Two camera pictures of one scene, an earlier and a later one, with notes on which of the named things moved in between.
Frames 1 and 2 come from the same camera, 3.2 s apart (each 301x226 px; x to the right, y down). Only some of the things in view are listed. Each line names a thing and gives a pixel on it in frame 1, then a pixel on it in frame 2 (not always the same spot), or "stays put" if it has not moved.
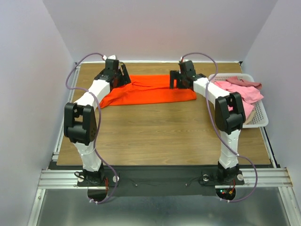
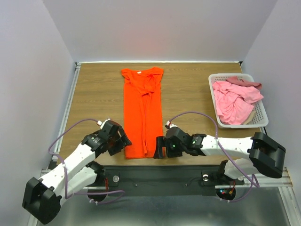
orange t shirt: x=146 y=89 to x=143 y=110
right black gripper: x=178 y=80 to x=160 y=147
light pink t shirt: x=249 y=95 stays put
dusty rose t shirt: x=235 y=81 stays put
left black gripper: x=124 y=79 to x=123 y=141
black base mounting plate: x=161 y=180 stays put
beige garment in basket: x=251 y=117 stays put
